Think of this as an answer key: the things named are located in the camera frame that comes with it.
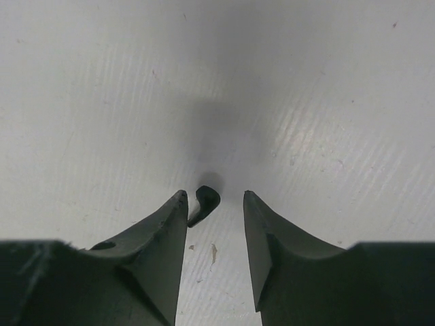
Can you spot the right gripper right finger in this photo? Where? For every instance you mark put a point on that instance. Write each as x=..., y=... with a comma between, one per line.
x=298, y=279

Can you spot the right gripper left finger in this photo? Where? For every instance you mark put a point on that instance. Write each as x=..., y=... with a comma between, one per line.
x=132, y=278

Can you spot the black earbud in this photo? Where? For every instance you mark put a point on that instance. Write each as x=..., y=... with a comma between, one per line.
x=208, y=200

